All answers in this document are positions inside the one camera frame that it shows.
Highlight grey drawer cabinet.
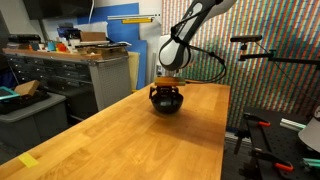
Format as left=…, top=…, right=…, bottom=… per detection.
left=3, top=48, right=131, bottom=120

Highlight yellow sticky note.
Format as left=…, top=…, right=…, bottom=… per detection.
left=18, top=152, right=39, bottom=168

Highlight blue foam board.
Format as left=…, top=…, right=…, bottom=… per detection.
left=77, top=3, right=147, bottom=89

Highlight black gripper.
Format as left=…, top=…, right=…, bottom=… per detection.
left=149, top=86, right=179, bottom=100

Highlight cardboard box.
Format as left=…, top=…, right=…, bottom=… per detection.
left=80, top=31, right=106, bottom=42

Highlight orange handled clamp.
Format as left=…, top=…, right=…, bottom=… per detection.
left=249, top=148, right=294, bottom=172
left=243, top=112, right=271, bottom=127

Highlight wooden block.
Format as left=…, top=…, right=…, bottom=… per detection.
left=14, top=80, right=40, bottom=96

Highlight grey storage bin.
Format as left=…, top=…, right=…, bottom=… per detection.
left=0, top=93, right=68, bottom=150

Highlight black bowl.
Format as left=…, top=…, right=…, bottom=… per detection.
left=149, top=93, right=184, bottom=114

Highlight teal tray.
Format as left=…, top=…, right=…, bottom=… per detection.
left=0, top=86, right=19, bottom=100

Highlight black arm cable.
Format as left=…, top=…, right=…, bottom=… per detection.
left=169, top=0, right=228, bottom=84

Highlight yellow wrist camera box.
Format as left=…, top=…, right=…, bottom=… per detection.
left=154, top=77, right=186, bottom=86

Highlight black camera on stand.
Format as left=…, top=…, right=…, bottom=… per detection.
left=230, top=35, right=320, bottom=70

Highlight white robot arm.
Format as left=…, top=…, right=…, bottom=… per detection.
left=158, top=0, right=236, bottom=83

